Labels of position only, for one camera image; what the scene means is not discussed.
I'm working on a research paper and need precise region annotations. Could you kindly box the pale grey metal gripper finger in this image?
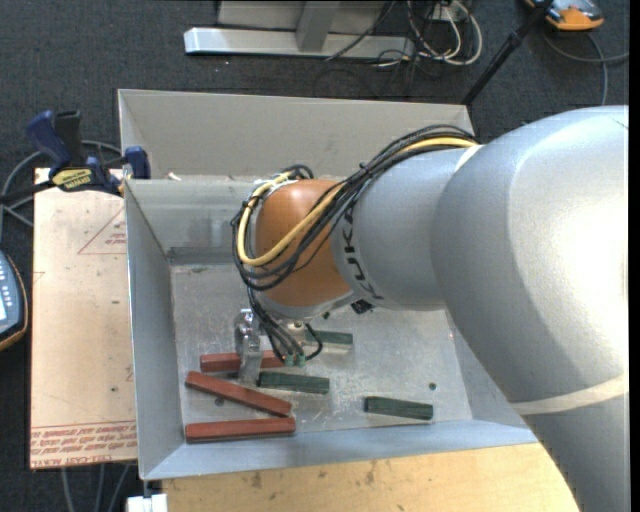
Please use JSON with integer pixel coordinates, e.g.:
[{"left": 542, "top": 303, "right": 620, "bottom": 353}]
[{"left": 233, "top": 308, "right": 265, "bottom": 383}]

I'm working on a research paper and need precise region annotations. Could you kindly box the red-brown flat block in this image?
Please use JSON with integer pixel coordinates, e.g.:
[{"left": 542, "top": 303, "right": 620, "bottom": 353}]
[
  {"left": 184, "top": 370, "right": 294, "bottom": 419},
  {"left": 199, "top": 350, "right": 286, "bottom": 374},
  {"left": 184, "top": 416, "right": 298, "bottom": 444}
]

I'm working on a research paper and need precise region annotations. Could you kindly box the dark green flat block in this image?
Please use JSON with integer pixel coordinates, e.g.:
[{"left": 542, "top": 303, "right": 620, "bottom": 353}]
[
  {"left": 363, "top": 395, "right": 435, "bottom": 422},
  {"left": 305, "top": 329, "right": 355, "bottom": 348},
  {"left": 256, "top": 370, "right": 332, "bottom": 396}
]

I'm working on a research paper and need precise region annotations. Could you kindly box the grey metal bin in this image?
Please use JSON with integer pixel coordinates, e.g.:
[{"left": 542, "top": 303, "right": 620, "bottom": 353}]
[{"left": 117, "top": 88, "right": 540, "bottom": 481}]

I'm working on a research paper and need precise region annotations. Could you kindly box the brown cardboard board, red print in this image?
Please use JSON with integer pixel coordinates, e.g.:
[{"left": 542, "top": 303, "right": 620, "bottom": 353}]
[{"left": 29, "top": 167, "right": 139, "bottom": 471}]

